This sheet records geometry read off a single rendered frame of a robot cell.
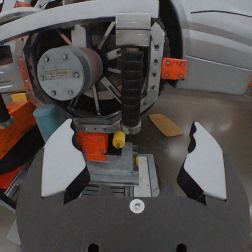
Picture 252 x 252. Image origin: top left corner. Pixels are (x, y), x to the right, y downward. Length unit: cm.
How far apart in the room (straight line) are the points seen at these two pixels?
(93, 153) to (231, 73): 81
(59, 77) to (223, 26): 69
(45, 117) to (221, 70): 78
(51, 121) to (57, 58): 21
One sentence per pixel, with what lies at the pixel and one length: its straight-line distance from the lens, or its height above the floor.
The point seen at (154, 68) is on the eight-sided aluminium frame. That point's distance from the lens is 42.
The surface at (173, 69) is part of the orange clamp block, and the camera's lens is 44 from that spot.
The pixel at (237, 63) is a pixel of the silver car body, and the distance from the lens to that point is 78.
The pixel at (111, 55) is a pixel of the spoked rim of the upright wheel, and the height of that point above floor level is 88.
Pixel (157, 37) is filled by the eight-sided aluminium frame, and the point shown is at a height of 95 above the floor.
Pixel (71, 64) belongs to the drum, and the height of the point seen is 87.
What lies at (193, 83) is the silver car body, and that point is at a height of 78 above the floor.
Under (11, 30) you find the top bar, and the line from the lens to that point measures 33.
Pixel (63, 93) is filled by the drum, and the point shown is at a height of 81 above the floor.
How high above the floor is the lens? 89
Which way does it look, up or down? 33 degrees down
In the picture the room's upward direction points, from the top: 1 degrees clockwise
